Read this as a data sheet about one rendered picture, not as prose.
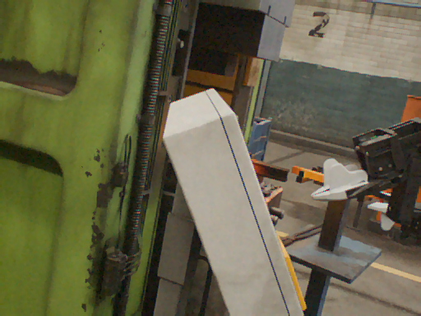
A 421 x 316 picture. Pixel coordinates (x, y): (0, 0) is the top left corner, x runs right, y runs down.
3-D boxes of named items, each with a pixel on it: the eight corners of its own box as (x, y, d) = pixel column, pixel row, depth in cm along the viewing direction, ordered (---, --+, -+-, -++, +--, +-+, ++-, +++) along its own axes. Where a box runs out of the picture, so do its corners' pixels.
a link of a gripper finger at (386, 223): (370, 230, 109) (404, 234, 112) (377, 205, 108) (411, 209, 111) (363, 225, 112) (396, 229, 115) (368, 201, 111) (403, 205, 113)
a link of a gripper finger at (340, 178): (303, 171, 81) (357, 152, 81) (314, 204, 82) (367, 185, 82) (308, 176, 78) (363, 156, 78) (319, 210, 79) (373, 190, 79)
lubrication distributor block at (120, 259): (125, 299, 103) (135, 239, 100) (108, 311, 97) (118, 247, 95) (110, 294, 104) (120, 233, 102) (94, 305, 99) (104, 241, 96)
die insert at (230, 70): (233, 76, 131) (238, 54, 130) (224, 76, 124) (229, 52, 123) (136, 58, 141) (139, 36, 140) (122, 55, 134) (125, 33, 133)
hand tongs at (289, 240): (339, 218, 217) (340, 216, 217) (348, 221, 214) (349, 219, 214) (270, 243, 169) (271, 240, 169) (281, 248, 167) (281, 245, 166)
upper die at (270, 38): (278, 62, 130) (285, 25, 128) (256, 57, 111) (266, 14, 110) (140, 36, 144) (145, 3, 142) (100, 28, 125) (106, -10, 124)
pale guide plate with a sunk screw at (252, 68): (256, 86, 159) (266, 33, 156) (247, 85, 151) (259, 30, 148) (249, 85, 160) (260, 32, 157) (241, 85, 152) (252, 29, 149)
